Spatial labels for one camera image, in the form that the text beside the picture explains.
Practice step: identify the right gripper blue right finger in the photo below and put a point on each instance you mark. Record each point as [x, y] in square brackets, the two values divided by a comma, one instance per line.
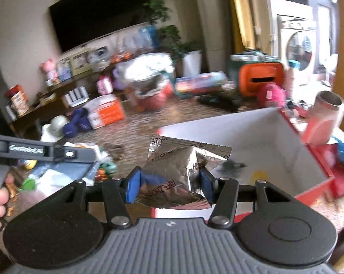
[209, 185]

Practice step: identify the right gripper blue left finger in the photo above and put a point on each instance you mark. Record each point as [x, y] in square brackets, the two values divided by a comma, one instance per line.
[132, 185]

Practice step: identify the silver foil snack bag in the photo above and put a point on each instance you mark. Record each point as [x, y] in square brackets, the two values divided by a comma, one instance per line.
[171, 176]

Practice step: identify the orange snack box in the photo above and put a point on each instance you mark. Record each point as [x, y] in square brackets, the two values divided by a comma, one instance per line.
[19, 100]

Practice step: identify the white helmet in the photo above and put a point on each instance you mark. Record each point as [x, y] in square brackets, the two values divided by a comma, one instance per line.
[53, 131]

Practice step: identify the orange white carton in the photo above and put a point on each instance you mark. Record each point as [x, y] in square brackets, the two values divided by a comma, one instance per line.
[104, 110]

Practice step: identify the dark blue dumbbell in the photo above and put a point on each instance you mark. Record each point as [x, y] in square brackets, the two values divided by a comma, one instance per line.
[79, 122]

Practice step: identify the black remote control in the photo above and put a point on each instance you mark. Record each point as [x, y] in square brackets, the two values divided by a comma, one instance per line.
[221, 101]

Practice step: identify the pink toy figure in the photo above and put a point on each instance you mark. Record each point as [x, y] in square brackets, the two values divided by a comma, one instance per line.
[49, 69]

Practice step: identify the clear plastic storage case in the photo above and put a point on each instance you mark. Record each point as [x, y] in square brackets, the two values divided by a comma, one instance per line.
[200, 83]

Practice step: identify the wooden tv cabinet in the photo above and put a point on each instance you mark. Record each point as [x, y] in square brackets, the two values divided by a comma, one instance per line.
[59, 105]

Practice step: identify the pink fluffy ball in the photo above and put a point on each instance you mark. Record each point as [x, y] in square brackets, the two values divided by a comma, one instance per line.
[271, 95]

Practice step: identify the white plastic bag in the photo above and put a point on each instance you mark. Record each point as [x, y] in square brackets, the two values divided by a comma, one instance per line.
[139, 71]

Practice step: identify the framed photo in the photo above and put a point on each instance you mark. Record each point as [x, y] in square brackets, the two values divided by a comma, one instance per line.
[80, 62]

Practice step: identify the orange green tissue box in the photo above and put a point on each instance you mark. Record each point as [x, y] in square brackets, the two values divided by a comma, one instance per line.
[251, 70]

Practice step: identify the white plant pot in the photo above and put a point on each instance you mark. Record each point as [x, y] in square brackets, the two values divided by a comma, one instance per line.
[192, 63]

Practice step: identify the white milk bottle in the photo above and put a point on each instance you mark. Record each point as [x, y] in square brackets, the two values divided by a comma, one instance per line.
[293, 79]

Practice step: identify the pink steel tumbler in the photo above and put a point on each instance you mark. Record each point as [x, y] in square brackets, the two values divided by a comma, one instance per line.
[325, 115]

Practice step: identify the washing machine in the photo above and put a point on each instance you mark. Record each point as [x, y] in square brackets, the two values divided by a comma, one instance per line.
[296, 35]

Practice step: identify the green potted plant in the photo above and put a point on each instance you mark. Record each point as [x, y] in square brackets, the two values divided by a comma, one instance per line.
[178, 25]

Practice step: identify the black wall television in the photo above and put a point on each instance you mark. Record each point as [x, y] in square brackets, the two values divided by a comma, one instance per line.
[76, 22]

